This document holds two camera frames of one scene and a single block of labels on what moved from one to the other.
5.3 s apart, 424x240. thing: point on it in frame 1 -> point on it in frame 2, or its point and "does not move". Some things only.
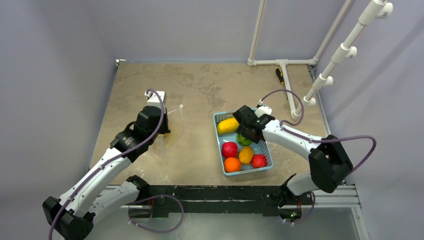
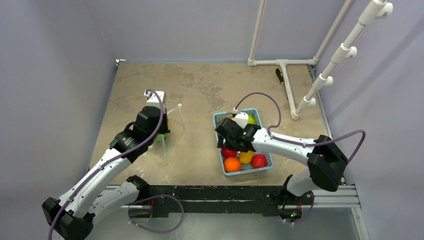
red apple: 229,149 does not move
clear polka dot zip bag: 176,125 does not move
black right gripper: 244,118 -> 224,126
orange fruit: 232,164 does not move
